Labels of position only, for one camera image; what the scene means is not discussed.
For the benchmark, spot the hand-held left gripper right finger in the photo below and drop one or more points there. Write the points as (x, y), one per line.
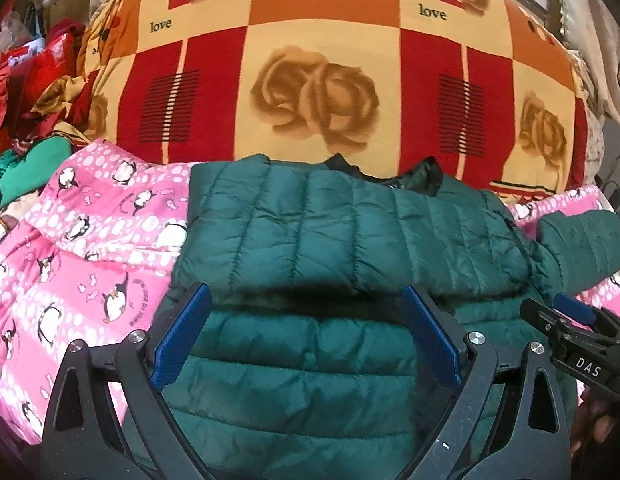
(435, 332)

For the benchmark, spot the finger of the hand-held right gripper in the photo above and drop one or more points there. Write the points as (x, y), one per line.
(575, 309)
(540, 320)

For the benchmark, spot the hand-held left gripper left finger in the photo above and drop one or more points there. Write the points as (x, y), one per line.
(182, 330)

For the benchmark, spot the dark green puffer jacket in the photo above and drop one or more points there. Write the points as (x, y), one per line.
(315, 220)

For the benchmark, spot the red clothes pile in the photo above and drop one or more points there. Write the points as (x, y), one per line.
(24, 85)

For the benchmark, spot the person's right hand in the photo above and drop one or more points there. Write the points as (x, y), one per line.
(592, 427)

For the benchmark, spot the pink penguin print blanket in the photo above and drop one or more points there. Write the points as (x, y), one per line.
(89, 260)

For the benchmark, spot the white fuzzy cloth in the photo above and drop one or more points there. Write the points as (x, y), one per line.
(9, 220)

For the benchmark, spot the bright green garment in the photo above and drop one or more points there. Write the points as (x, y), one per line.
(34, 165)

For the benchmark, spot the gold red floral cloth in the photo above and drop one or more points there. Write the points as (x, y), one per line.
(64, 97)

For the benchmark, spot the white curtain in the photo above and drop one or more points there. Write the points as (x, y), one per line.
(595, 35)

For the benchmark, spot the red orange rose print quilt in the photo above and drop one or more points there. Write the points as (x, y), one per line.
(315, 50)

